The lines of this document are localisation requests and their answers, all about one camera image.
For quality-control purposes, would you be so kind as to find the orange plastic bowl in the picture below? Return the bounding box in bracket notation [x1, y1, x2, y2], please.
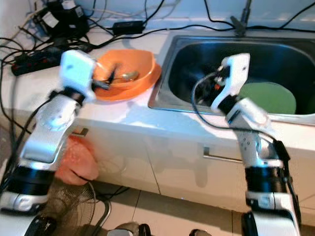
[96, 49, 157, 94]

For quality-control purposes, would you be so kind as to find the white kitchen cabinet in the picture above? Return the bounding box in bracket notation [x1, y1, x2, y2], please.
[0, 98, 315, 227]

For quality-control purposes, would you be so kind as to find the stainless steel sink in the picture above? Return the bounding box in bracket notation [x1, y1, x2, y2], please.
[149, 34, 315, 126]

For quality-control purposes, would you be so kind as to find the green plate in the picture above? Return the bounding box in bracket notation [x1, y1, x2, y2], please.
[239, 82, 297, 115]

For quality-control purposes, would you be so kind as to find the dark metal faucet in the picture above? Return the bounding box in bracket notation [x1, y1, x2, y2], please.
[231, 0, 252, 37]

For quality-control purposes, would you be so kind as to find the black power strip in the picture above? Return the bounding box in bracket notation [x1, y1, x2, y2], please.
[12, 47, 92, 76]

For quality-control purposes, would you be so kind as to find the red plastic bag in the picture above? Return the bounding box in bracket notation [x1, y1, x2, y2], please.
[54, 135, 101, 186]

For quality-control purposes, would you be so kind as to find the white charger plug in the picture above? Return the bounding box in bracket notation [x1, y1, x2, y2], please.
[62, 0, 77, 10]

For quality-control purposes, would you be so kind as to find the black floor fan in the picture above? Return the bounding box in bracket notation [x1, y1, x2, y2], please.
[0, 179, 111, 236]

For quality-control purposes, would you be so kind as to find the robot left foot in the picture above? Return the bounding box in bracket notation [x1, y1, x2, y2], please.
[108, 221, 148, 236]

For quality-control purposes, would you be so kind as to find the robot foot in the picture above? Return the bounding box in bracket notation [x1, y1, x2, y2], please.
[108, 221, 148, 236]
[187, 229, 215, 236]

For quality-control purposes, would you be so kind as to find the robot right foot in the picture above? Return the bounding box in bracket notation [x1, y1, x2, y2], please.
[187, 229, 215, 236]

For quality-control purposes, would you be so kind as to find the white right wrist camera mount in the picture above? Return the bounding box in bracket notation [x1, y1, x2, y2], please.
[211, 53, 251, 111]

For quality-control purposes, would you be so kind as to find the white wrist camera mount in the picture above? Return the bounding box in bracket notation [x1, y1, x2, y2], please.
[211, 53, 251, 111]
[59, 49, 96, 104]

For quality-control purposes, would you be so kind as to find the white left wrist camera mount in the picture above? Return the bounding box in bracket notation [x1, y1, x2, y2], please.
[59, 49, 96, 104]

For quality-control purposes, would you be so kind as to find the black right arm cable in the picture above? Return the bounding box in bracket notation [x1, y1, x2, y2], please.
[191, 71, 302, 217]

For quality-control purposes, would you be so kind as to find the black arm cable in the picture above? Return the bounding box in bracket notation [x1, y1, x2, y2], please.
[191, 71, 302, 217]
[0, 98, 64, 192]

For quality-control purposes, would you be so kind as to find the small metal cabinet handle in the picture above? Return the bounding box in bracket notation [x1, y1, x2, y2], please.
[71, 127, 90, 138]

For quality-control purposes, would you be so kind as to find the long black counter cable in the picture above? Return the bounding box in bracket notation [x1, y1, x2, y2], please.
[91, 22, 315, 47]

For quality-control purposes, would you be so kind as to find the black hanging wall cable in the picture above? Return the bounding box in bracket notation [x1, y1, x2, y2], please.
[203, 0, 233, 29]

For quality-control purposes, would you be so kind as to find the black adapter cable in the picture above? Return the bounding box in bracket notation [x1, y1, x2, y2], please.
[142, 0, 165, 25]

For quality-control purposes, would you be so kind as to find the long metal drawer handle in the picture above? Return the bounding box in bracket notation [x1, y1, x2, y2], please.
[202, 147, 244, 164]

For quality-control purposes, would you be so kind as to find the black power strip cord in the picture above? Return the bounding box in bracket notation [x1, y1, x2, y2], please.
[0, 49, 30, 148]

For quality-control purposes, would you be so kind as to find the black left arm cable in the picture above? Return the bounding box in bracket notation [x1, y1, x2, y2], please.
[0, 98, 64, 192]

